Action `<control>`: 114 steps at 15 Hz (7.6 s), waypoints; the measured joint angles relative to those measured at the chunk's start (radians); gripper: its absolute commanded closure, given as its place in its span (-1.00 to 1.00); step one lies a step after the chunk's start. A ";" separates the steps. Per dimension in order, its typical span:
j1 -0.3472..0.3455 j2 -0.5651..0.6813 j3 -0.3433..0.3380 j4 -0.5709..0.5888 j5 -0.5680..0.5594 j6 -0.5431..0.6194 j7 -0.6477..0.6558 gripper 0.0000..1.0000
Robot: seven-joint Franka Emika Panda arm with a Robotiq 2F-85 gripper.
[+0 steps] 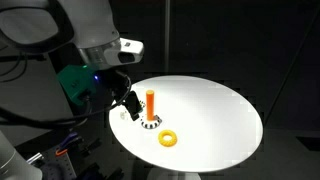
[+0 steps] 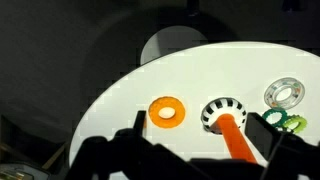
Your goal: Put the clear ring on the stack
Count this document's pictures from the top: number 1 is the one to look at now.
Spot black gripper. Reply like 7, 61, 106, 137
98, 69, 142, 122

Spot orange stacking peg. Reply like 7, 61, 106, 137
145, 89, 156, 122

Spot grey vertical pole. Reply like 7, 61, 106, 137
163, 0, 171, 74

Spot perforated metal board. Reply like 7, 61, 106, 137
39, 149, 88, 180

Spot silver metal rod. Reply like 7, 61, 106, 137
25, 152, 45, 165

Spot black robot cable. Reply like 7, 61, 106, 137
0, 73, 133, 130

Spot black and white ring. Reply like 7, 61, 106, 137
140, 114, 163, 130

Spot yellow ridged ring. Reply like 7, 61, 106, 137
157, 129, 179, 148

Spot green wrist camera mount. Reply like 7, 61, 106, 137
57, 64, 102, 106

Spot purple handled clamp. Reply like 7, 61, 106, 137
54, 131, 80, 150

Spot white table pedestal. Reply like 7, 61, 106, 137
146, 166, 203, 180

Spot orange tool handle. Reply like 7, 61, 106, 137
54, 148, 70, 157

